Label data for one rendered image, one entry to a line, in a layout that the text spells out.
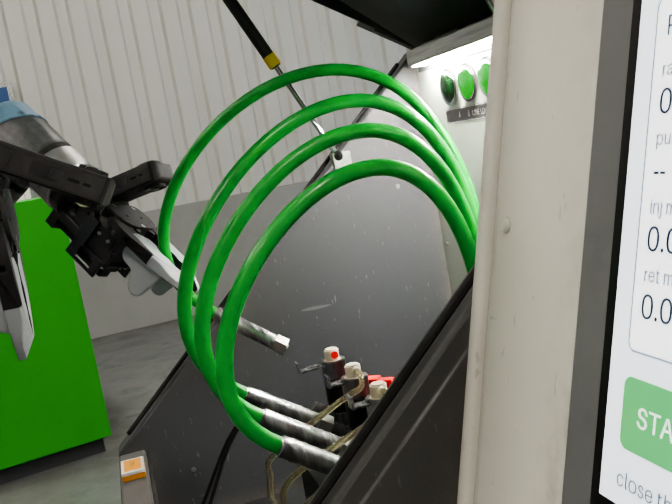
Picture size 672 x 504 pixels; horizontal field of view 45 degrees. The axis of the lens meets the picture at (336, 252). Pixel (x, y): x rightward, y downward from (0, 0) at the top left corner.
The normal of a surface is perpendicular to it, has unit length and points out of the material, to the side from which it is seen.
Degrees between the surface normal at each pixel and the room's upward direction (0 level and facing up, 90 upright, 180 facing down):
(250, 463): 90
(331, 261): 90
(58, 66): 90
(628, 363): 76
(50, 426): 90
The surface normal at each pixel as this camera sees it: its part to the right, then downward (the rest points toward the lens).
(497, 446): -0.96, -0.04
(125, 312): 0.33, 0.07
